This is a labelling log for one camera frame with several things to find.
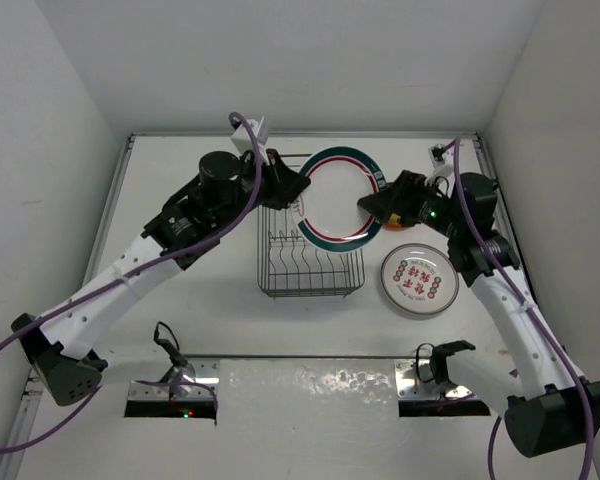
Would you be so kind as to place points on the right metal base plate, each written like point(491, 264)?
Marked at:
point(414, 382)

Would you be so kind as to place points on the white plate dark rim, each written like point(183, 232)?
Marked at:
point(395, 307)

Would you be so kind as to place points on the orange plate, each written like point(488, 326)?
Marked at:
point(391, 228)

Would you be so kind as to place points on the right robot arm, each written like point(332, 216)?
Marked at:
point(547, 404)

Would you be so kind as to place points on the metal wire dish rack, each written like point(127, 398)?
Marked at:
point(288, 266)

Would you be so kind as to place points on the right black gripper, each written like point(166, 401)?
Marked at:
point(400, 197)

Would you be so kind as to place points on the white plate green rim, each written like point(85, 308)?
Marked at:
point(326, 214)

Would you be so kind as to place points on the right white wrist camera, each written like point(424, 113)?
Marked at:
point(442, 161)

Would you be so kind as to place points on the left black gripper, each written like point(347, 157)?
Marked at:
point(282, 182)

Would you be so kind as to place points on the yellow brown plate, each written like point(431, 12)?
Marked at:
point(398, 220)

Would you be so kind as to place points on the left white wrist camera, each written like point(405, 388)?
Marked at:
point(251, 138)

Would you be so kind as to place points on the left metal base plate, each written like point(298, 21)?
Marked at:
point(198, 381)

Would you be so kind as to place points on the metal base plate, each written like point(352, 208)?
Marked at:
point(198, 381)
point(414, 382)

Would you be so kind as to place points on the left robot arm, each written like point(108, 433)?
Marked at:
point(190, 223)

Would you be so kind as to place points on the white patterned plate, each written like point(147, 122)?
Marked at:
point(419, 279)

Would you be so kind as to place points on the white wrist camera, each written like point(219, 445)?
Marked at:
point(442, 161)
point(251, 138)

